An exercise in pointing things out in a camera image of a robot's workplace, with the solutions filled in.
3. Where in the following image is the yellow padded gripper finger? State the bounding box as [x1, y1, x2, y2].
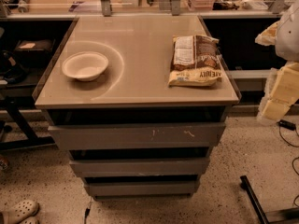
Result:
[257, 62, 299, 121]

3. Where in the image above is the grey top drawer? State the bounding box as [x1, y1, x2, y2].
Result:
[49, 122, 226, 150]

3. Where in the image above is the grey drawer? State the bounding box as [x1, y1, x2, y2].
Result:
[70, 149, 209, 177]
[49, 122, 226, 150]
[84, 175, 199, 199]

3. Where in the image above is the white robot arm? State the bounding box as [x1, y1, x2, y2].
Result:
[255, 0, 299, 125]

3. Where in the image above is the grey bottom drawer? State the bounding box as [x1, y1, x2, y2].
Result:
[84, 175, 199, 199]

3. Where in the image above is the grey drawer cabinet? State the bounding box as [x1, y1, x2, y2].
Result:
[32, 14, 242, 203]

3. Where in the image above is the grey middle drawer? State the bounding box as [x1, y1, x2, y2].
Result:
[70, 149, 209, 177]

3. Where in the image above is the brown yellow snack bag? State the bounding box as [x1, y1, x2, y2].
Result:
[168, 35, 222, 87]

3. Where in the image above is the black metal floor stand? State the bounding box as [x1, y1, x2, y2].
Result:
[240, 175, 299, 224]

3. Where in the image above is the white bowl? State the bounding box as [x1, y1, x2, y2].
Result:
[62, 51, 108, 81]

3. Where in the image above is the black box on shelf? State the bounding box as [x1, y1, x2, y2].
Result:
[14, 39, 54, 60]

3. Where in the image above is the white perforated clog shoe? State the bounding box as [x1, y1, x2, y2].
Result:
[0, 200, 39, 224]

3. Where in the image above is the black cable on floor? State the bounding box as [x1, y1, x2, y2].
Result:
[278, 119, 299, 207]

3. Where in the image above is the black side table frame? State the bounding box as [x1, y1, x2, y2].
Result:
[0, 78, 54, 151]

